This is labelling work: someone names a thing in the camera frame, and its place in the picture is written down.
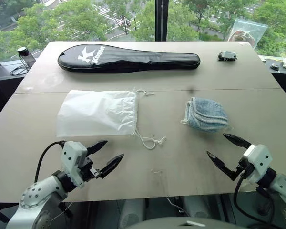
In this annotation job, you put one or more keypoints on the black side shelf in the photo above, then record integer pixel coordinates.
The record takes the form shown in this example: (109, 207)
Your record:
(2, 78)

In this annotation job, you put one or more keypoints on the dark bottle with black cap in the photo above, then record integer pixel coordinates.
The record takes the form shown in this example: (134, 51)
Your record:
(25, 56)

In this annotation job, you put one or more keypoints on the black side table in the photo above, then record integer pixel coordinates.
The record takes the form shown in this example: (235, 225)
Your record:
(283, 81)

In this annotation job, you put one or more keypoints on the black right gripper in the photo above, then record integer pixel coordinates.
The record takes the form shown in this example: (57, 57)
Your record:
(243, 169)

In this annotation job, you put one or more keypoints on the small black round object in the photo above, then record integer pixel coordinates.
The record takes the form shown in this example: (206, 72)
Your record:
(274, 66)

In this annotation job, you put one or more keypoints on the folded blue towel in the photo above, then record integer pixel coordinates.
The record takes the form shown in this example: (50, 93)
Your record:
(205, 112)

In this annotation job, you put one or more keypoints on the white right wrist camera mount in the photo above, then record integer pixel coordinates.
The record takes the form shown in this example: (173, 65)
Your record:
(259, 159)

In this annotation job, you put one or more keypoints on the clear zip plastic bag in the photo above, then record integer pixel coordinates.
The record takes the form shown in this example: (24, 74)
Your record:
(250, 31)

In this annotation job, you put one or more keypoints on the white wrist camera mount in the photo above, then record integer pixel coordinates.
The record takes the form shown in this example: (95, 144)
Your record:
(71, 155)
(259, 159)

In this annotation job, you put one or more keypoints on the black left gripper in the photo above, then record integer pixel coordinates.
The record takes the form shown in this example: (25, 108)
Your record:
(88, 170)

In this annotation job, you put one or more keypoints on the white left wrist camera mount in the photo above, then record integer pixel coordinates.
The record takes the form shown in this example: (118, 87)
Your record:
(71, 155)

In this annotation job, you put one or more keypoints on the black window frame post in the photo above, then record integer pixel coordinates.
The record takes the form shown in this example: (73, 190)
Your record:
(160, 19)

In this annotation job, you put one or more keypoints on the black racket cover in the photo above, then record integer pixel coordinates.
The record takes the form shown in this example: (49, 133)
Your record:
(133, 59)

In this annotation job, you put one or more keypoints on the grey rounded robot torso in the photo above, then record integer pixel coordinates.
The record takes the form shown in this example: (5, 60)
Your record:
(181, 224)

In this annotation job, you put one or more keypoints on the grey rounded shape under table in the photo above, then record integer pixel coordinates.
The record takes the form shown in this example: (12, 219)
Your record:
(132, 212)

